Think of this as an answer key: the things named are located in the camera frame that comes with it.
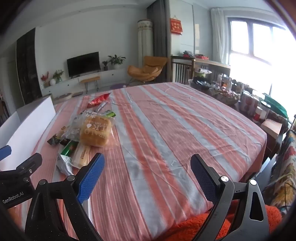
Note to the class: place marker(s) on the dark snack packet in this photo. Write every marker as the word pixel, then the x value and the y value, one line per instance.
pixel 55 139

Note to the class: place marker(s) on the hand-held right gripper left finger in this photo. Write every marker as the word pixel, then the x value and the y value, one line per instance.
pixel 90 178

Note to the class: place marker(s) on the striped pink grey bed sheet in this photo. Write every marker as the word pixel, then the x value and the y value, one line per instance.
pixel 161 139

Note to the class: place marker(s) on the large potted green plant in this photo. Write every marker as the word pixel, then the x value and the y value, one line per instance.
pixel 116 59

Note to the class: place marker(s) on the white round vase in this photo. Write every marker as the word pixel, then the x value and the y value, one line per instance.
pixel 53 81

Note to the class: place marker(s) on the green plant in glass vase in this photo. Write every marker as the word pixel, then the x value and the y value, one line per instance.
pixel 58 75

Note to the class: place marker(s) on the silver stick packet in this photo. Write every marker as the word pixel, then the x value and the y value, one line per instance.
pixel 101 107

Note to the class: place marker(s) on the grey curtain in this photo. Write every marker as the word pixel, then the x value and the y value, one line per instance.
pixel 159 34

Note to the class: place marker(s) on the wooden stool with metal legs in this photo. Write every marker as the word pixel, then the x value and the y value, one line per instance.
pixel 90 80

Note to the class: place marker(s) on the floral patterned cloth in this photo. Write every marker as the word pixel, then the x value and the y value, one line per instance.
pixel 284 166

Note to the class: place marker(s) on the green cloth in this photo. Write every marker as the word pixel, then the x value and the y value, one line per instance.
pixel 276 105

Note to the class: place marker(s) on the red flower arrangement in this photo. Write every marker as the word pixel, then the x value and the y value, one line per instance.
pixel 45 77

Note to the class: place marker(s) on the black television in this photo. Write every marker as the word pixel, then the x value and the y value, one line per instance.
pixel 83 63

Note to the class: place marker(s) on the purple rug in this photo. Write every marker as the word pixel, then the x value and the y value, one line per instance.
pixel 118 86

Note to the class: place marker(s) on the green foil packet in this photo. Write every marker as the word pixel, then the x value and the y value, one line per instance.
pixel 69 148

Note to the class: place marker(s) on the bread loaf in clear bag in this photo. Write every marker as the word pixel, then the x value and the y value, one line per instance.
pixel 97 132

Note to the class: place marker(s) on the pale yellow cake packet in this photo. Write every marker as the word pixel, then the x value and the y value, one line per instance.
pixel 81 155

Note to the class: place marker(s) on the red snack packet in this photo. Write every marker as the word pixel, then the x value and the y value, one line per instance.
pixel 99 99

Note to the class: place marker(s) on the orange lounge chair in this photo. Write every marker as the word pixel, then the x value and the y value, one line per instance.
pixel 148 68

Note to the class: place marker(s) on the white TV cabinet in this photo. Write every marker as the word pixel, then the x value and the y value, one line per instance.
pixel 108 76

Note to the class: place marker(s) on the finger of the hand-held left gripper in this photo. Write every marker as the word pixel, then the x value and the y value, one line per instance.
pixel 5 152
pixel 30 163

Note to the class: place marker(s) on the white sheer curtain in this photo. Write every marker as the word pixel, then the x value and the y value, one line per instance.
pixel 218 34

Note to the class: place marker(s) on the standing air conditioner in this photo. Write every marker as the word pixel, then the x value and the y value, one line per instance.
pixel 144 44

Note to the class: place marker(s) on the green wafer packet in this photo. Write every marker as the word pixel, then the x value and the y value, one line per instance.
pixel 110 114

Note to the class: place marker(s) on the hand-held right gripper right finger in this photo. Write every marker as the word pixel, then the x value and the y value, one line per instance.
pixel 203 180

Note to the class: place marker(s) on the silver foil packet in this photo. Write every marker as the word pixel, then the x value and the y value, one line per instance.
pixel 64 164

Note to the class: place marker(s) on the red wall hanging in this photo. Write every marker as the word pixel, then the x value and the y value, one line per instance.
pixel 176 26

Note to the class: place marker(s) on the brown box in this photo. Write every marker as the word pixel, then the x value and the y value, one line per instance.
pixel 272 127

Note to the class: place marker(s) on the green pot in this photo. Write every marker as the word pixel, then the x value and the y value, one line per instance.
pixel 200 73

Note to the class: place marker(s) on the white bed board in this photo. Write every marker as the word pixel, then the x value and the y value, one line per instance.
pixel 25 132

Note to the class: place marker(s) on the orange fleece blanket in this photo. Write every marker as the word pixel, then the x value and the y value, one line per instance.
pixel 198 228

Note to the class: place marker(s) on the window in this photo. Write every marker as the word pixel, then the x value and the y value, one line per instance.
pixel 261 46

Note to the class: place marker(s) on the wooden slatted cabinet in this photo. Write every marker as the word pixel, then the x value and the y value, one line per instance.
pixel 182 70

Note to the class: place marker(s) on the cluster of jars and boxes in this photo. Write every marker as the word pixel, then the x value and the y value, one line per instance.
pixel 247 99

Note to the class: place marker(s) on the dark display cabinet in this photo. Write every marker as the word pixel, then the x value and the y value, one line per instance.
pixel 27 69

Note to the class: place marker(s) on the small potted plant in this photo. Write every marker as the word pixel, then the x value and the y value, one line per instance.
pixel 105 64

